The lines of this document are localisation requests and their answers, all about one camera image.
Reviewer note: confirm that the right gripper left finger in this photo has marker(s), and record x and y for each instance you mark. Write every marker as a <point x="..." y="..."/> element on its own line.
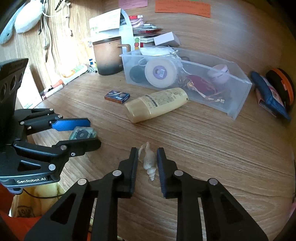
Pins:
<point x="88" y="210"/>

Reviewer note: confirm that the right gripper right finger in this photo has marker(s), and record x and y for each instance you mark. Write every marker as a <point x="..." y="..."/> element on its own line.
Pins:
<point x="206" y="203"/>

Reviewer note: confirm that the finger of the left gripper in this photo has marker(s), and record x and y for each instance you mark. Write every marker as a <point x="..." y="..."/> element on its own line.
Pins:
<point x="69" y="124"/>
<point x="73" y="148"/>

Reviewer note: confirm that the beige spiral seashell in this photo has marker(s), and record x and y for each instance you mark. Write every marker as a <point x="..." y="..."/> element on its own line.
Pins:
<point x="148" y="159"/>

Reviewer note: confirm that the red pouch gold ribbon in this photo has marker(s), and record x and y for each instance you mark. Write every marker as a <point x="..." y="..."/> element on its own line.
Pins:
<point x="204" y="88"/>

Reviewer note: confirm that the white drawstring pouch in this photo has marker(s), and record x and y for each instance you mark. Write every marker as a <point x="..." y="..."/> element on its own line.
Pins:
<point x="160" y="52"/>

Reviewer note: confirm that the teal correction tape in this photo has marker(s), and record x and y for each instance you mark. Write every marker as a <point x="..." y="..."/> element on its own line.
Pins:
<point x="82" y="133"/>

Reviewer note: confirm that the orange glue tube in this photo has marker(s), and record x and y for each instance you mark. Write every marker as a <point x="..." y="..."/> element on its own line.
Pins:
<point x="51" y="90"/>

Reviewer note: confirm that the orange white tissue pack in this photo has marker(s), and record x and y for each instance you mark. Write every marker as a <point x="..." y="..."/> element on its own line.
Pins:
<point x="75" y="71"/>

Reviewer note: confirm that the small blue card box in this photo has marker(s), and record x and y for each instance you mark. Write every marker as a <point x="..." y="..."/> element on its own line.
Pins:
<point x="117" y="96"/>

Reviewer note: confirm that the cream lotion bottle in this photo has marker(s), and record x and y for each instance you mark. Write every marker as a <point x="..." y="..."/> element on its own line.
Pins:
<point x="155" y="104"/>

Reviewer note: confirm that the brown mug with lid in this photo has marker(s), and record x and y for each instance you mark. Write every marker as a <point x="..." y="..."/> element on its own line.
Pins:
<point x="107" y="55"/>

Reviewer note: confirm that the white tape roll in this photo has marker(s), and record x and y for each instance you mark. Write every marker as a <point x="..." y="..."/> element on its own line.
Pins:
<point x="160" y="73"/>

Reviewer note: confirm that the white plush toy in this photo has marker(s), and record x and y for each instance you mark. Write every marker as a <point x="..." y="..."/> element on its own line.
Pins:
<point x="24" y="19"/>

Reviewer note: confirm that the blue zip pouch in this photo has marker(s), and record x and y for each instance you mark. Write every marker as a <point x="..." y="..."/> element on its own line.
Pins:
<point x="267" y="96"/>

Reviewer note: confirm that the clear plastic storage bin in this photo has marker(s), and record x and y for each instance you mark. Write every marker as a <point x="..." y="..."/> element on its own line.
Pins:
<point x="236" y="89"/>

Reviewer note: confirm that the pink sticky note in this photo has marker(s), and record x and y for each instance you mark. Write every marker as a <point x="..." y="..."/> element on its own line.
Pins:
<point x="132" y="4"/>

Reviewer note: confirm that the white small box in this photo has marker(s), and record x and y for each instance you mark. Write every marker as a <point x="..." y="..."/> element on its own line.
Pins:
<point x="167" y="39"/>

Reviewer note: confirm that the pink round compact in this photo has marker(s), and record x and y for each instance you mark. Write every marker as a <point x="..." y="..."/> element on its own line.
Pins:
<point x="219" y="75"/>

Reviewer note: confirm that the orange black round case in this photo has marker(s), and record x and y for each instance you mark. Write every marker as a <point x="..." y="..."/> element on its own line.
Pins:
<point x="283" y="84"/>

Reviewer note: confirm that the orange sticky note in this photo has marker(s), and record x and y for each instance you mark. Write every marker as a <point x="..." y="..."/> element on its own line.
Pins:
<point x="185" y="7"/>

